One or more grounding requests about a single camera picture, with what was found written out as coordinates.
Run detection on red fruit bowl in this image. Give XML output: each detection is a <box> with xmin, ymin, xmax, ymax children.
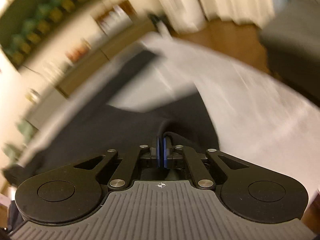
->
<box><xmin>65</xmin><ymin>39</ymin><xmax>91</xmax><ymax>63</ymax></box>

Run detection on dark grey object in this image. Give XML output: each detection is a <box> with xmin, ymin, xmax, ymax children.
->
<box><xmin>259</xmin><ymin>0</ymin><xmax>320</xmax><ymax>101</ymax></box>

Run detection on black jacket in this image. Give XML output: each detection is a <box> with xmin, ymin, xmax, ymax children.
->
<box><xmin>2</xmin><ymin>47</ymin><xmax>222</xmax><ymax>180</ymax></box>

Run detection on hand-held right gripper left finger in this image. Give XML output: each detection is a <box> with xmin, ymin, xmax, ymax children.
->
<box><xmin>74</xmin><ymin>136</ymin><xmax>162</xmax><ymax>191</ymax></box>

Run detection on white storage basket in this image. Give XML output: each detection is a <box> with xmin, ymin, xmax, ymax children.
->
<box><xmin>94</xmin><ymin>2</ymin><xmax>133</xmax><ymax>33</ymax></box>

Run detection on grey and tan sideboard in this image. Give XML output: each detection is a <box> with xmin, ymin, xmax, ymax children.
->
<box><xmin>25</xmin><ymin>0</ymin><xmax>160</xmax><ymax>130</ymax></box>

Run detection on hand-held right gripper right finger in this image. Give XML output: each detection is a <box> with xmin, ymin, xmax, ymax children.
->
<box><xmin>163</xmin><ymin>136</ymin><xmax>251</xmax><ymax>190</ymax></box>

